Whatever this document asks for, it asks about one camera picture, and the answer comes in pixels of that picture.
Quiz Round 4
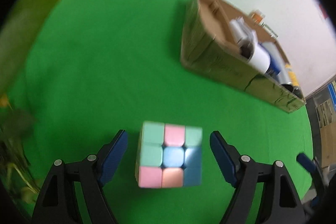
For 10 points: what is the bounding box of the pastel rubik's cube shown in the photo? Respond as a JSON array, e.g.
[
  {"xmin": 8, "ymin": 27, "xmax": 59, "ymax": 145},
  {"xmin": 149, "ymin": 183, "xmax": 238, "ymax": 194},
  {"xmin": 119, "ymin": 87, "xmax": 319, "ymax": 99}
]
[{"xmin": 135, "ymin": 121, "xmax": 203, "ymax": 189}]

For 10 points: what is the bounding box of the green leafy plant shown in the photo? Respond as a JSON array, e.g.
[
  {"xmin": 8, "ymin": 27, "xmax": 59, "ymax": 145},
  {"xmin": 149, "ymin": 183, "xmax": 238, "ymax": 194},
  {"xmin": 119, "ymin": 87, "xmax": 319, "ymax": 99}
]
[{"xmin": 1, "ymin": 93, "xmax": 43, "ymax": 215}]

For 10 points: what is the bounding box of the yellow label bottle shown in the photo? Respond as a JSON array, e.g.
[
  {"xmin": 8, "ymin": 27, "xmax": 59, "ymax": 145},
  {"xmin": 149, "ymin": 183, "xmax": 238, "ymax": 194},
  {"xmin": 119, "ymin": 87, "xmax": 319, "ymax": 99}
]
[{"xmin": 285, "ymin": 63, "xmax": 303, "ymax": 99}]

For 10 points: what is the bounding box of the silver metal cup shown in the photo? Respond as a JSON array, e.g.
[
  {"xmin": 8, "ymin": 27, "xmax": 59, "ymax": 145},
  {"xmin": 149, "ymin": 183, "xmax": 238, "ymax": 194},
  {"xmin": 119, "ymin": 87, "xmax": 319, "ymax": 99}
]
[{"xmin": 273, "ymin": 57, "xmax": 293, "ymax": 92}]

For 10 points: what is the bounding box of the brown cardboard box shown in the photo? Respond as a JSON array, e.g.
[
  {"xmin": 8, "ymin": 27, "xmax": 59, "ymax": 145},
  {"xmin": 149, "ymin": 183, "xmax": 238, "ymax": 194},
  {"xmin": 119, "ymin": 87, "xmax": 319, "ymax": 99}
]
[{"xmin": 181, "ymin": 0, "xmax": 306, "ymax": 113}]

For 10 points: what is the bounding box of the white striped small box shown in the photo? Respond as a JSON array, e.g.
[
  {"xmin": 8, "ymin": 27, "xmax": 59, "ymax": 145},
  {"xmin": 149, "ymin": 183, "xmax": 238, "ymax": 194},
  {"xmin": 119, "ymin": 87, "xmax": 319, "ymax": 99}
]
[{"xmin": 261, "ymin": 23, "xmax": 278, "ymax": 39}]

